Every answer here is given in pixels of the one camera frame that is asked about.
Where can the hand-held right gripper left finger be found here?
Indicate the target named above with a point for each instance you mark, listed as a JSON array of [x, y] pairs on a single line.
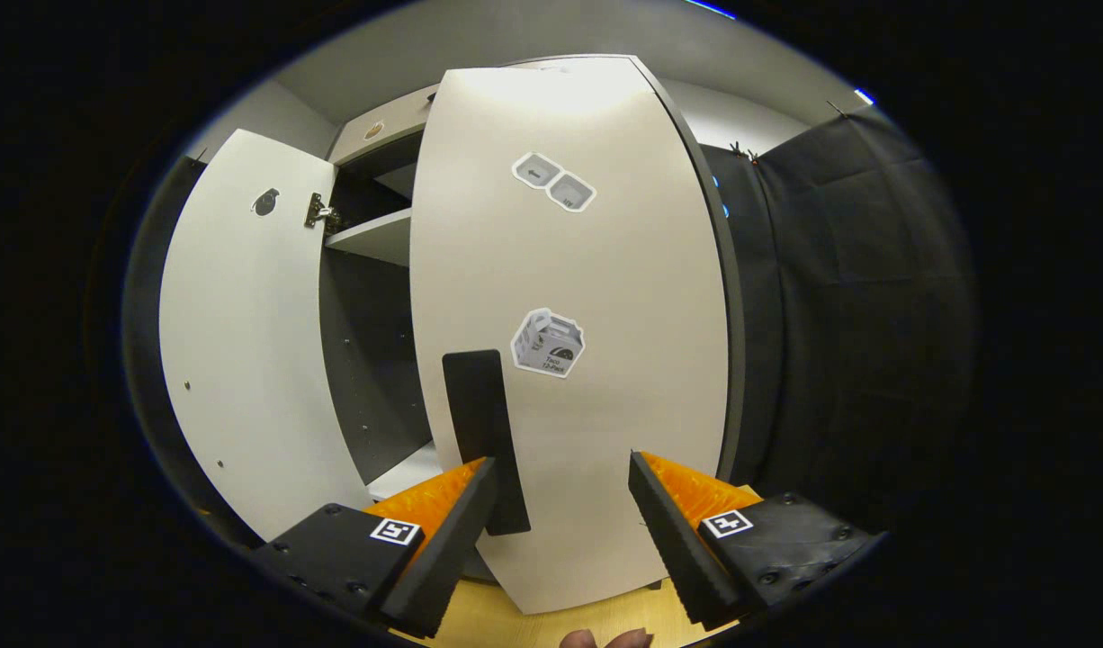
[[443, 562]]

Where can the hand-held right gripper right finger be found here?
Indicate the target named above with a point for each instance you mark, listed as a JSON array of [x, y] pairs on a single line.
[[677, 553]]

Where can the white door with box stickers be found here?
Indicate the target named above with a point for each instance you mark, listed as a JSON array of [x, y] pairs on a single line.
[[623, 297]]

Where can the white door with checkered sticker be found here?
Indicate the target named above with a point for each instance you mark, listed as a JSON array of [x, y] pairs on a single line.
[[246, 360]]

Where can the white and grey cabinet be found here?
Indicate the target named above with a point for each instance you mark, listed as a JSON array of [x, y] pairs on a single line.
[[372, 360]]

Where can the white cabinet shelf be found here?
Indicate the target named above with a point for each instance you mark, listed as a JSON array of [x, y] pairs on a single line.
[[376, 238]]

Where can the metal door hinge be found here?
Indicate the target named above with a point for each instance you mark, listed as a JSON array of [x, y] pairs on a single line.
[[320, 211]]

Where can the white cabinet drawer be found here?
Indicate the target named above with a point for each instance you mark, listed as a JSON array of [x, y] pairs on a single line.
[[390, 126]]

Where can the black backdrop cloth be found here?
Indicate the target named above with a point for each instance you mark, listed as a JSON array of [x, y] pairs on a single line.
[[857, 315]]

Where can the small ceiling light panel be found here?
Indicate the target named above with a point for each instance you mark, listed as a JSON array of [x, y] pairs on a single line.
[[865, 95]]

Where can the long ceiling light panel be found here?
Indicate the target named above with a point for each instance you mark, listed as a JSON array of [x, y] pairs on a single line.
[[709, 7]]

